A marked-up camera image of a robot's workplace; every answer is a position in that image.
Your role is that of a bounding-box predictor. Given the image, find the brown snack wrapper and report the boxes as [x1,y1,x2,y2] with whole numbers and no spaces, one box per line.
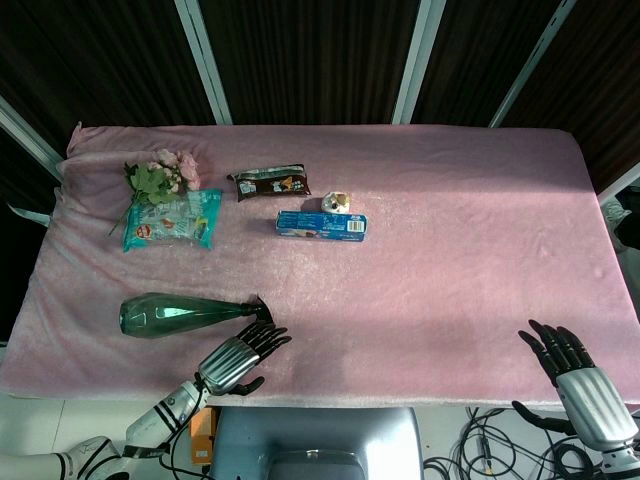
[226,162,312,203]

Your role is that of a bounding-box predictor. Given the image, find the green spray bottle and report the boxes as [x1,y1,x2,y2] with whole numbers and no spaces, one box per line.
[118,292,276,340]

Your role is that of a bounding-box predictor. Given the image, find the grey robot torso base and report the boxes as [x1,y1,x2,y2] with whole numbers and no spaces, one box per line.
[208,405,426,480]

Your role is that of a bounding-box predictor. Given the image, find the black floor cables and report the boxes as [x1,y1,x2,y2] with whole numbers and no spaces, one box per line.
[422,405,609,480]

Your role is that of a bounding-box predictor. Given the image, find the pink plush table cloth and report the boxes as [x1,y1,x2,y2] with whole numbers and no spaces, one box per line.
[0,121,640,412]

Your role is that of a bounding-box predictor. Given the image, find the orange box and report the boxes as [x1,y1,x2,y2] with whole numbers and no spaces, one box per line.
[189,406,217,466]

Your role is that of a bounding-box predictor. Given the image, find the blue toothpaste box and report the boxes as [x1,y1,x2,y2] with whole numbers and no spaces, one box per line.
[275,209,368,243]

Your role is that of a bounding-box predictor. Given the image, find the teal snack bag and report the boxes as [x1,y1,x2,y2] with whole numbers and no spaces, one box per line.
[121,188,224,253]

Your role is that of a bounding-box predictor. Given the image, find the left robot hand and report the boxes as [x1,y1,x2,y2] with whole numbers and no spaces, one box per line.
[196,321,293,397]

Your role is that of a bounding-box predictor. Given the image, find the pink flower bouquet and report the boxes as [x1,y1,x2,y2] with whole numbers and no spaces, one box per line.
[107,148,202,238]

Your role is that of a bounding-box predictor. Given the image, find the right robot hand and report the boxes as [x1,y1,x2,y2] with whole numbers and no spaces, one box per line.
[511,319,639,452]

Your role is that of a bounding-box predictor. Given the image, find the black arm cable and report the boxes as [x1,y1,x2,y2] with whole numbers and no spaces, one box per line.
[158,379,213,480]

